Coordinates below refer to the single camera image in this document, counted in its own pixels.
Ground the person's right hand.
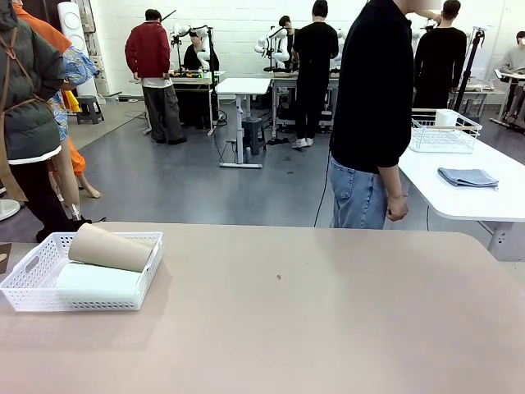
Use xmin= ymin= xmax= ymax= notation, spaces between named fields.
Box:
xmin=386 ymin=196 xmax=410 ymax=223

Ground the blue grey cloth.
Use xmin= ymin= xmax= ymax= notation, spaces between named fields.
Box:
xmin=437 ymin=167 xmax=500 ymax=190

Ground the tall brown cup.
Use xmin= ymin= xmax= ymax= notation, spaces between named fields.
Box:
xmin=67 ymin=223 xmax=159 ymax=273

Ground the pale green cup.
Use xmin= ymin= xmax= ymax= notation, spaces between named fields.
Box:
xmin=55 ymin=262 xmax=144 ymax=303

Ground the white perforated plastic basket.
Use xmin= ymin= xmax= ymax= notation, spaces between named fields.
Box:
xmin=0 ymin=231 xmax=164 ymax=313

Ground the person's right forearm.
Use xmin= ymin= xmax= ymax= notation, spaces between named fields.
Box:
xmin=376 ymin=163 xmax=405 ymax=202

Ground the white side table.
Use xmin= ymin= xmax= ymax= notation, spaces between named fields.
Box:
xmin=397 ymin=137 xmax=525 ymax=262

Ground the white cup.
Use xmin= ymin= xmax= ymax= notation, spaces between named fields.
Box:
xmin=435 ymin=109 xmax=459 ymax=128

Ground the person in black shirt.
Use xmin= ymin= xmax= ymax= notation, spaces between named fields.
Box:
xmin=327 ymin=0 xmax=442 ymax=230

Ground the black tripod stand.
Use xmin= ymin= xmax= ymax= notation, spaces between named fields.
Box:
xmin=453 ymin=26 xmax=488 ymax=112

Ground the person in black sweater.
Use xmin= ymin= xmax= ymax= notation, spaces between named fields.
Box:
xmin=413 ymin=0 xmax=468 ymax=111

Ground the tall grey stool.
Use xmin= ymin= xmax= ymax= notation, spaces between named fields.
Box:
xmin=240 ymin=117 xmax=264 ymax=156

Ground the person in black t-shirt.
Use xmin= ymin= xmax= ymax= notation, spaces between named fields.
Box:
xmin=292 ymin=0 xmax=340 ymax=149

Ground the desk with white legs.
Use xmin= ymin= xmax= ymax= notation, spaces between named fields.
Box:
xmin=490 ymin=67 xmax=525 ymax=132

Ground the seated person in grey top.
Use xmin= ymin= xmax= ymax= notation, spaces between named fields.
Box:
xmin=498 ymin=34 xmax=525 ymax=124

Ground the white standing desk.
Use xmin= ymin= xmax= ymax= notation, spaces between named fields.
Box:
xmin=215 ymin=77 xmax=272 ymax=169

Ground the wood top lab table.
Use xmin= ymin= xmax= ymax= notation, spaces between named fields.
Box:
xmin=130 ymin=70 xmax=227 ymax=136

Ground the seated person in black top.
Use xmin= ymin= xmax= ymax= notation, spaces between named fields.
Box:
xmin=183 ymin=31 xmax=221 ymax=74

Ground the person in red jacket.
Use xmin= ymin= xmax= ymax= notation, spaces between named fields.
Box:
xmin=125 ymin=7 xmax=189 ymax=145

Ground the small grey step stool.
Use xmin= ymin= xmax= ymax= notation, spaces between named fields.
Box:
xmin=76 ymin=95 xmax=106 ymax=125

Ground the white tower fan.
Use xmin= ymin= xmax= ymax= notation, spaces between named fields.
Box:
xmin=57 ymin=2 xmax=98 ymax=95

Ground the white round stand base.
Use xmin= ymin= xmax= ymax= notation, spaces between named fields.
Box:
xmin=0 ymin=199 xmax=21 ymax=222

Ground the mannequin in orange clothes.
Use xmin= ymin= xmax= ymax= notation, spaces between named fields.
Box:
xmin=11 ymin=0 xmax=102 ymax=221

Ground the brown board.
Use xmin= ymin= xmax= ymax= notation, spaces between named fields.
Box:
xmin=0 ymin=242 xmax=13 ymax=275

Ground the black hanging cable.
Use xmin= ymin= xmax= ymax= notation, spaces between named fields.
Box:
xmin=313 ymin=149 xmax=332 ymax=227

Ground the white wire dish rack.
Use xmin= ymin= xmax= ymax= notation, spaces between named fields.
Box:
xmin=409 ymin=108 xmax=483 ymax=154

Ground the white frame lab table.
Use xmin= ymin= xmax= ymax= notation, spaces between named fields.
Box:
xmin=270 ymin=69 xmax=341 ymax=139

